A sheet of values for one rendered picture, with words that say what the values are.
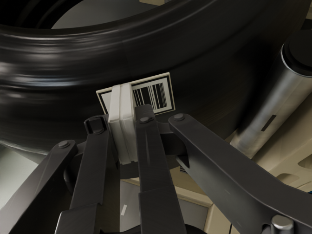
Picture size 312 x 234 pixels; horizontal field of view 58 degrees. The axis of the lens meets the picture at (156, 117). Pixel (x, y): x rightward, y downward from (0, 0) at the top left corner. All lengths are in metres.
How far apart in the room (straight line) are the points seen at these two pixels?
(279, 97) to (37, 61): 0.23
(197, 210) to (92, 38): 0.69
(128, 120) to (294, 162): 0.28
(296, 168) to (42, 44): 0.34
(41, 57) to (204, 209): 0.70
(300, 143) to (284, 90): 0.08
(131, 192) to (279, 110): 0.64
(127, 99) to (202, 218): 0.71
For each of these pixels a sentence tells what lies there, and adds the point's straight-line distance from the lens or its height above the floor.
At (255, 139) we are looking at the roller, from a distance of 0.41.
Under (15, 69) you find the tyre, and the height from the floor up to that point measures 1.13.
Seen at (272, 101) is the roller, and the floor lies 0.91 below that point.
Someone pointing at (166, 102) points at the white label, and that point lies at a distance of 0.24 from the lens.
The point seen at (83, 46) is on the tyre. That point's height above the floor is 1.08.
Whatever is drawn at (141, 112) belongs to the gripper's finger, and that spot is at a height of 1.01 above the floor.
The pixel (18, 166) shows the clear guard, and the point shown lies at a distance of 1.00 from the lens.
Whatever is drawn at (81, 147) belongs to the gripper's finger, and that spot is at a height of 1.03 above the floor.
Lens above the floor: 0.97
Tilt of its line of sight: 11 degrees up
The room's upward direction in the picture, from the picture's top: 75 degrees counter-clockwise
